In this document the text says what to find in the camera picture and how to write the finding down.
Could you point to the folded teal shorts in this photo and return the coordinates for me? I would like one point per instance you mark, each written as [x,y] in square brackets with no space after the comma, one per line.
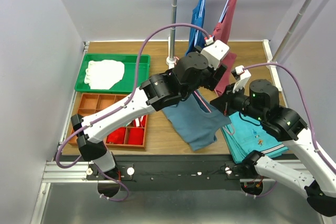
[245,135]

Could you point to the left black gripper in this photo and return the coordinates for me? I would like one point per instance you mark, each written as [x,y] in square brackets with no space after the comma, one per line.
[219,72]

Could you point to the maroon tank top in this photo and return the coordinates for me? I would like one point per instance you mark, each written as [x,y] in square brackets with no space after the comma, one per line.
[222,32]

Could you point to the red white striped cloth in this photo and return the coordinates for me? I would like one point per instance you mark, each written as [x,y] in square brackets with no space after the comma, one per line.
[138,122]

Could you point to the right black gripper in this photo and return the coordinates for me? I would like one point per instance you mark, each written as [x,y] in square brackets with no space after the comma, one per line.
[224,101]

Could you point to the red cloth in organizer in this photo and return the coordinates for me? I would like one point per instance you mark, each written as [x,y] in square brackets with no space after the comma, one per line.
[126,136]

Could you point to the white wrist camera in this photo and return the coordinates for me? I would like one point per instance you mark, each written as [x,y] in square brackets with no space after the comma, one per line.
[214,51]
[241,76]

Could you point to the left grey rack pole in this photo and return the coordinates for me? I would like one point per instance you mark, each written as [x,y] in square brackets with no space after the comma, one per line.
[170,61]

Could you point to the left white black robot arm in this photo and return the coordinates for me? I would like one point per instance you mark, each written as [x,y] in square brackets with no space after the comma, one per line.
[176,85]

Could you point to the royal blue tank top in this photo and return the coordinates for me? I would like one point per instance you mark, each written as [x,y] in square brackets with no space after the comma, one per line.
[196,37]

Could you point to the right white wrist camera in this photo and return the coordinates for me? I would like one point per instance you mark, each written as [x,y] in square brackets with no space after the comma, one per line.
[241,76]

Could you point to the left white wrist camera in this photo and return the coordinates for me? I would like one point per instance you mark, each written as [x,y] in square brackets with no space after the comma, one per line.
[214,51]

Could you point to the right grey rack pole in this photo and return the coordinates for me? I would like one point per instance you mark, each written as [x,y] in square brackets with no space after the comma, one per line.
[290,30]

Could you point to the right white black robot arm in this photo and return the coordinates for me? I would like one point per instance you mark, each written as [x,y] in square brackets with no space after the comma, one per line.
[287,127]

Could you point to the right white rack foot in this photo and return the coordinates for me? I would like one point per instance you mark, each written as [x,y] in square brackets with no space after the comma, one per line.
[272,69]

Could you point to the orange compartment organizer box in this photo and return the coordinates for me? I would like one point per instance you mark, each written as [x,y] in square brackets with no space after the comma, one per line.
[93,103]

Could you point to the green plastic tray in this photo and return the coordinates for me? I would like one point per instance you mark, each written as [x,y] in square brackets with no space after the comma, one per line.
[126,84]

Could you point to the grey rack pole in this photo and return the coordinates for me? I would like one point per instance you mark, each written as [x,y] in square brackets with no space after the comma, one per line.
[170,61]
[290,30]

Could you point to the grey-blue tank top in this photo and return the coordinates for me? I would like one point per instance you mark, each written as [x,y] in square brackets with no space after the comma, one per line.
[194,124]

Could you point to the pink wire hanger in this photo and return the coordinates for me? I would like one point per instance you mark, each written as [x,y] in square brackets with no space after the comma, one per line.
[207,108]

